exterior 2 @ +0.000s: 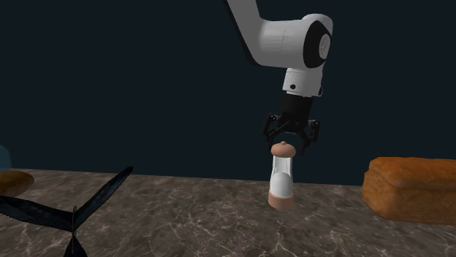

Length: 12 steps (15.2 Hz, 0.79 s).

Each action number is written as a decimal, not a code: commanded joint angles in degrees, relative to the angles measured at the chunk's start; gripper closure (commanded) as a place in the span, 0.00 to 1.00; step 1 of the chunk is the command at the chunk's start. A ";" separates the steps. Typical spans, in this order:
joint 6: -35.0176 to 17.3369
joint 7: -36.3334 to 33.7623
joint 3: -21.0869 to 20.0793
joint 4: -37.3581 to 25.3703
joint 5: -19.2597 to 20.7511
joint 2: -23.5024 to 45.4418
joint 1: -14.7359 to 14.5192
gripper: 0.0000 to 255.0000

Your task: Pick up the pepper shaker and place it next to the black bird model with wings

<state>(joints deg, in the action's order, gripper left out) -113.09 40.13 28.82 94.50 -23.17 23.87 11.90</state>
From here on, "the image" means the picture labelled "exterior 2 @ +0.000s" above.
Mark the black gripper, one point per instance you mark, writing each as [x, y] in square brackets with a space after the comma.
[296, 110]

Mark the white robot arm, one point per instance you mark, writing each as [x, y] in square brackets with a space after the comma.
[281, 41]

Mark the white grinder with tan cap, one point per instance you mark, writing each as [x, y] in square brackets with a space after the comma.
[281, 178]

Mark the brown bread loaf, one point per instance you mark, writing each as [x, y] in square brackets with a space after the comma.
[409, 188]

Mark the black three-bladed object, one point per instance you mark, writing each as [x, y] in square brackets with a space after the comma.
[42, 215]

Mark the brown round object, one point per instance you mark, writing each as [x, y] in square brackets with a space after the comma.
[14, 182]

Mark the teal rounded object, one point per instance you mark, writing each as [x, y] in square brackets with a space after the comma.
[4, 159]

